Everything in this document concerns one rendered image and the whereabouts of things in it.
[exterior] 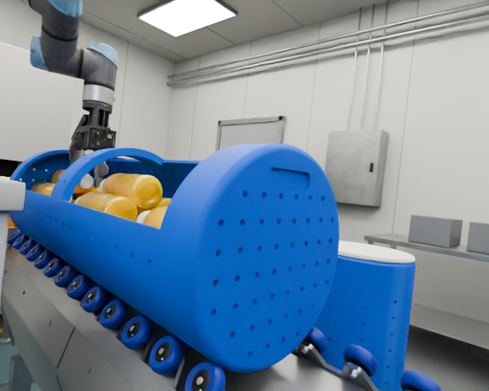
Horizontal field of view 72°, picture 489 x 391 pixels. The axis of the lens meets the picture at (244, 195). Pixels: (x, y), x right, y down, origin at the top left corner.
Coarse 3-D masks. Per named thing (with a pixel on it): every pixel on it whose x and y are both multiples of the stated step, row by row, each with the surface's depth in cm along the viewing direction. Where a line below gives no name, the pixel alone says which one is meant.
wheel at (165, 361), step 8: (168, 336) 42; (160, 344) 42; (168, 344) 41; (176, 344) 40; (152, 352) 41; (160, 352) 40; (168, 352) 40; (176, 352) 40; (184, 352) 41; (152, 360) 41; (160, 360) 40; (168, 360) 39; (176, 360) 40; (152, 368) 40; (160, 368) 39; (168, 368) 39; (176, 368) 40
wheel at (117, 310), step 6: (114, 300) 52; (120, 300) 52; (108, 306) 52; (114, 306) 51; (120, 306) 51; (126, 306) 52; (102, 312) 52; (108, 312) 51; (114, 312) 51; (120, 312) 50; (126, 312) 51; (102, 318) 51; (108, 318) 50; (114, 318) 50; (120, 318) 50; (102, 324) 50; (108, 324) 50; (114, 324) 50
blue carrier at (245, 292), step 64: (64, 192) 61; (192, 192) 36; (256, 192) 38; (320, 192) 47; (64, 256) 64; (128, 256) 41; (192, 256) 33; (256, 256) 39; (320, 256) 48; (192, 320) 34; (256, 320) 40
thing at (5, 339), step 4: (4, 324) 223; (4, 328) 223; (4, 332) 223; (4, 336) 223; (8, 336) 224; (0, 340) 224; (4, 340) 225; (8, 340) 225; (32, 376) 140; (32, 380) 139; (0, 384) 132; (4, 384) 133; (0, 388) 131; (4, 388) 132
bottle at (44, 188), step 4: (36, 184) 96; (40, 184) 94; (44, 184) 92; (48, 184) 91; (52, 184) 90; (32, 188) 96; (36, 188) 93; (40, 188) 91; (44, 188) 89; (48, 188) 88; (52, 188) 88; (40, 192) 89; (44, 192) 88; (48, 192) 87
